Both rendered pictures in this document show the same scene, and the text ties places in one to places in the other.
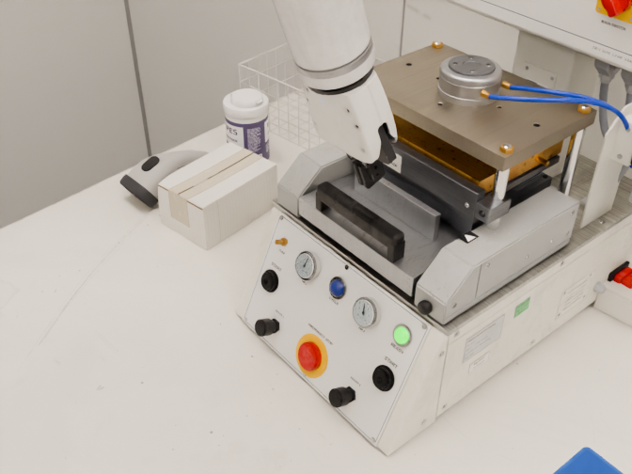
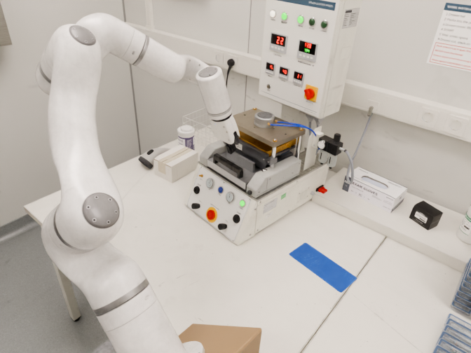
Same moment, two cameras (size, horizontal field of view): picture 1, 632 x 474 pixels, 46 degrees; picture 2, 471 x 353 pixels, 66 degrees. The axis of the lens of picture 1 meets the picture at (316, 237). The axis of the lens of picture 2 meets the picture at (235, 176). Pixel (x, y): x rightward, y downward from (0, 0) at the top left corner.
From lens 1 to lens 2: 0.44 m
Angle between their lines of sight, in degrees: 6
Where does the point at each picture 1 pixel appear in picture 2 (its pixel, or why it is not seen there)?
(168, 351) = (160, 215)
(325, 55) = (216, 109)
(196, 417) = (171, 235)
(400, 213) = (242, 163)
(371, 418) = (232, 233)
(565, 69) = (297, 117)
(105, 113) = (123, 138)
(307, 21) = (211, 99)
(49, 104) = (100, 134)
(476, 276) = (265, 182)
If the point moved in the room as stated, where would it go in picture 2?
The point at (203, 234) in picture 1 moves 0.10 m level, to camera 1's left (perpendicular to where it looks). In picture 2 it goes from (171, 176) to (148, 176)
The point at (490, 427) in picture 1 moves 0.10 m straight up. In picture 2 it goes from (273, 237) to (275, 217)
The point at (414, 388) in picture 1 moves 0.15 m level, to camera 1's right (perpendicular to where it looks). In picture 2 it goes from (246, 220) to (287, 220)
